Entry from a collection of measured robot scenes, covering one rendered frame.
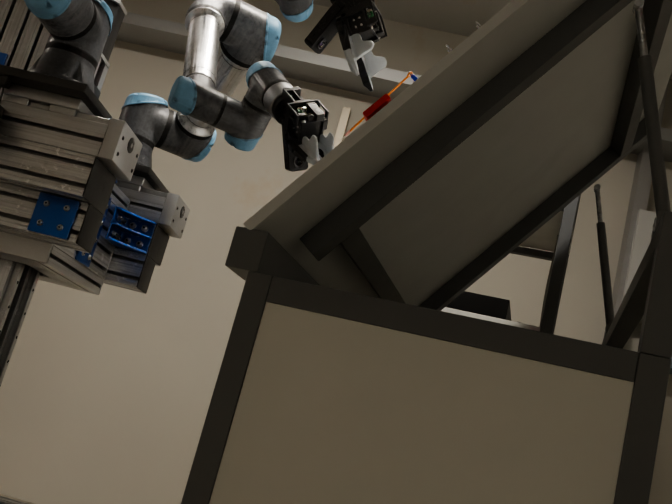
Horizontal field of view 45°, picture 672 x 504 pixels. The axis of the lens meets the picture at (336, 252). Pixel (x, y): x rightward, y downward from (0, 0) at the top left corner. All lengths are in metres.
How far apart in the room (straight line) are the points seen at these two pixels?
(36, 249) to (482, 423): 1.12
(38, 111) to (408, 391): 1.06
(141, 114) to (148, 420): 1.96
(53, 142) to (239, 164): 2.40
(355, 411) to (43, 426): 3.08
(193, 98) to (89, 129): 0.23
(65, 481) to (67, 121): 2.52
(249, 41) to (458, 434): 1.29
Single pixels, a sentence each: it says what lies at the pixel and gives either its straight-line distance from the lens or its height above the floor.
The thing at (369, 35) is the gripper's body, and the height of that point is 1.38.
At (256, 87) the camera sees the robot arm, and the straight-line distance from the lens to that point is 1.80.
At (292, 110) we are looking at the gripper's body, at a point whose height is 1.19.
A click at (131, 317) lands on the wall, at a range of 4.05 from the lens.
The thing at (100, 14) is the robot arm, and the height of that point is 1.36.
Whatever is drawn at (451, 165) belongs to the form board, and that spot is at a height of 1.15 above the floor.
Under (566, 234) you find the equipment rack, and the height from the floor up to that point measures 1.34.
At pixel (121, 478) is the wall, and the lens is 4.00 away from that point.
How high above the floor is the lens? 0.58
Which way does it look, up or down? 13 degrees up
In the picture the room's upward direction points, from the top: 15 degrees clockwise
